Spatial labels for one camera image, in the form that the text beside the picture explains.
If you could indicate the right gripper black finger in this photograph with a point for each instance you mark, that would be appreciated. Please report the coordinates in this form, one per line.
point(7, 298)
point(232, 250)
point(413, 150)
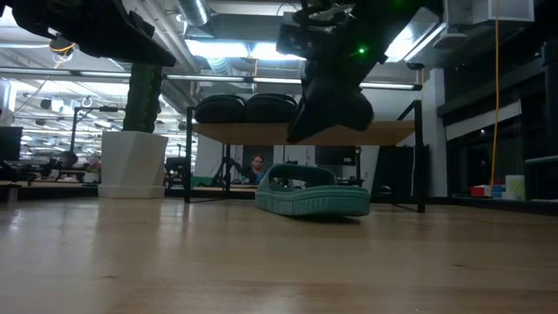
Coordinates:
point(361, 113)
point(322, 104)

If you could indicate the black rubber slide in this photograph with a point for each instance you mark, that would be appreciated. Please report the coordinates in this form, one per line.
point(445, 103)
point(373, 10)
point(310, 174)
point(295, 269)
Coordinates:
point(220, 109)
point(270, 109)

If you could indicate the green rubber slide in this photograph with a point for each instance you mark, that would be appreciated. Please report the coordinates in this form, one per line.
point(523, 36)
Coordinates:
point(100, 35)
point(314, 200)

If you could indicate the person behind shelf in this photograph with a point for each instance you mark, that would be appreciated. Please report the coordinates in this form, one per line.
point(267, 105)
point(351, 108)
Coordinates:
point(257, 168)

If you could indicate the black background monitor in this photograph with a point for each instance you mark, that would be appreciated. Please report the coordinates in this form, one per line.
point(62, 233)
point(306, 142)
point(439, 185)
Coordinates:
point(335, 155)

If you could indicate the black background cabinet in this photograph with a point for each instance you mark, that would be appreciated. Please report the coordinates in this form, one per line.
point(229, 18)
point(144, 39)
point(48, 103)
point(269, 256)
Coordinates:
point(396, 170)

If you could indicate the long tube light bar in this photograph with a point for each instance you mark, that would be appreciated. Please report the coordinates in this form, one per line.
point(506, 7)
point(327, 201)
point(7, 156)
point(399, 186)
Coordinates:
point(218, 78)

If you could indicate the red box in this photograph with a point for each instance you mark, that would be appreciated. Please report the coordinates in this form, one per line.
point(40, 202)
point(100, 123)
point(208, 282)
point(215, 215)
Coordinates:
point(477, 192)

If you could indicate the blue and white box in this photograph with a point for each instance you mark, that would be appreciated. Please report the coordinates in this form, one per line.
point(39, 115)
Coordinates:
point(499, 192)

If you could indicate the white and green container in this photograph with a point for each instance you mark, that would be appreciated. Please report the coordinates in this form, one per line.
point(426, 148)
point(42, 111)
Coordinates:
point(515, 187)

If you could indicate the white hexagonal plant pot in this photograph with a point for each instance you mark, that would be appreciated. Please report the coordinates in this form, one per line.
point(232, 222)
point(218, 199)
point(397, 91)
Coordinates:
point(133, 165)

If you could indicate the distant seated person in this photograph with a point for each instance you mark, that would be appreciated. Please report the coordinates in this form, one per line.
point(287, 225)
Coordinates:
point(69, 160)

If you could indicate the round black ceiling device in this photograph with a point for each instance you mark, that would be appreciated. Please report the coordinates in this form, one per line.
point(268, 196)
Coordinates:
point(63, 47)

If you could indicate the dark monitor at desk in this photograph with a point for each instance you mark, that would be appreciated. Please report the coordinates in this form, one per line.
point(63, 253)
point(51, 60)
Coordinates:
point(11, 144)

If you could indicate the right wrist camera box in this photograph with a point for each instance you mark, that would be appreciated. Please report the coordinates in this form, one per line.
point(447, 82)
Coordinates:
point(290, 41)

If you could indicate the small black ceiling camera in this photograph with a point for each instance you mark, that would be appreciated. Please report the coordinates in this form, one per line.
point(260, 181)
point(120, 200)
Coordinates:
point(415, 66)

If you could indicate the wooden shelf black metal frame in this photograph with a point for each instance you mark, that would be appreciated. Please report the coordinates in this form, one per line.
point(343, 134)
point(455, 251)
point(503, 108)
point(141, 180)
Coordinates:
point(244, 133)

